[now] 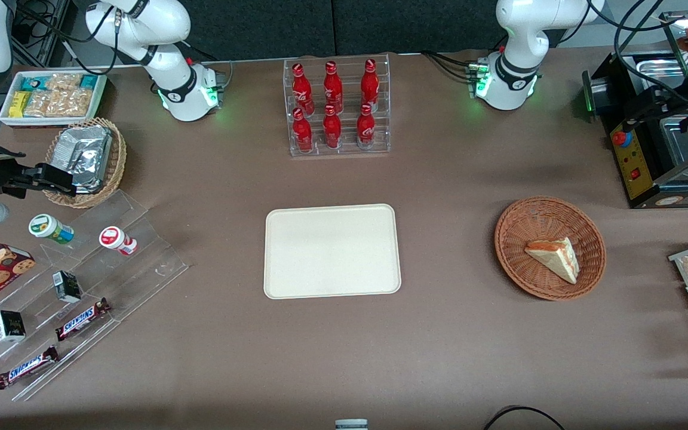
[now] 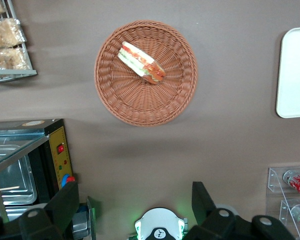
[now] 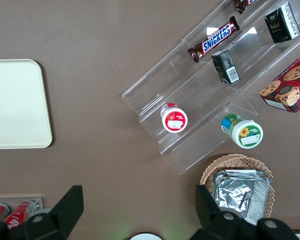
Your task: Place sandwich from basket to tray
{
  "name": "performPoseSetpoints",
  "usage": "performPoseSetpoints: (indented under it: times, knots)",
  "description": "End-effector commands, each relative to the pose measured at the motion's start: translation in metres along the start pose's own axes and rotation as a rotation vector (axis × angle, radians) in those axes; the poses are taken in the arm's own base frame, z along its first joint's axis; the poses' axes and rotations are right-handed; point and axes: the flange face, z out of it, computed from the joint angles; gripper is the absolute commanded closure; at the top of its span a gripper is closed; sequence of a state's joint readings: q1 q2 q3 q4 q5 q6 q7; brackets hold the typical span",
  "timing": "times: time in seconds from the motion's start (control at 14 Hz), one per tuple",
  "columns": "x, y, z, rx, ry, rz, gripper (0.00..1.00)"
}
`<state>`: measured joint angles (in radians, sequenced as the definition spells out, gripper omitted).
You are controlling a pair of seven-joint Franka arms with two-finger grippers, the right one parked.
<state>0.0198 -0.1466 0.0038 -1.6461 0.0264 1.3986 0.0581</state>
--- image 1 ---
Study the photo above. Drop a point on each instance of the green lid white cup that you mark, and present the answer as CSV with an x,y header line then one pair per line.
x,y
50,228

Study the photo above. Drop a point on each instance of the black food warmer machine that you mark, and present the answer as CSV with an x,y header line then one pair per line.
x,y
633,173

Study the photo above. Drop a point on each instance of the small black carton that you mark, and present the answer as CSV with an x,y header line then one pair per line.
x,y
67,286
9,326

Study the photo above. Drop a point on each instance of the light wicker basket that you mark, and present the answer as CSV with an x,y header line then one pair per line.
x,y
117,161

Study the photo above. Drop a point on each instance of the silver foil packet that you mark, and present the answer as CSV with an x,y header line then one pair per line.
x,y
84,155

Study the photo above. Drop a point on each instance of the teal snack packet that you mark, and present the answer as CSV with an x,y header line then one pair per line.
x,y
89,81
32,83

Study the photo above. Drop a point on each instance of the cream plastic tray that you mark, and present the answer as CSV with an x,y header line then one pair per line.
x,y
332,251

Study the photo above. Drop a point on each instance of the clear acrylic stepped stand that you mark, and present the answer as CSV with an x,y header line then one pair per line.
x,y
141,269

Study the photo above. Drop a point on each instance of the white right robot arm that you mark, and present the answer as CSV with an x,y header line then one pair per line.
x,y
165,65

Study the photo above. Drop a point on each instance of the clear acrylic bottle rack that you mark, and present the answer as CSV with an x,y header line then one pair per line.
x,y
347,149

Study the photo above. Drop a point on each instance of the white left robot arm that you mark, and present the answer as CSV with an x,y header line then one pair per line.
x,y
520,36

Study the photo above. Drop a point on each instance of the triangular sandwich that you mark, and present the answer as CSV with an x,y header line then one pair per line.
x,y
556,258

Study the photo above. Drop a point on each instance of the white rectangular snack tray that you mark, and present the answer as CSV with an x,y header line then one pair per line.
x,y
51,121

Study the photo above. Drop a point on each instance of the small grey box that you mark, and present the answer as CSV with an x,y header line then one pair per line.
x,y
351,424

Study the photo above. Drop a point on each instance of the brown snickers bar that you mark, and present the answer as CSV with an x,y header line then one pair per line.
x,y
81,319
26,367

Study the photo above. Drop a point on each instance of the yellow snack packet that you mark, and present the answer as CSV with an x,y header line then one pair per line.
x,y
19,104

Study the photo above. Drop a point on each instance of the clear bag of crackers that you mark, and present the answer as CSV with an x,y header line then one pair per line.
x,y
63,82
38,103
70,103

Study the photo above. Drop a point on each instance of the red lid white cup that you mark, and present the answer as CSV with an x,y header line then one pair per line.
x,y
116,239

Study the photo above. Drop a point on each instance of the brown wicker basket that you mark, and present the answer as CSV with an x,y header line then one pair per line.
x,y
517,251

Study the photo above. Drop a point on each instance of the red cola bottle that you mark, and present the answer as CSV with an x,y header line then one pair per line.
x,y
370,85
332,131
332,88
302,134
365,130
301,89

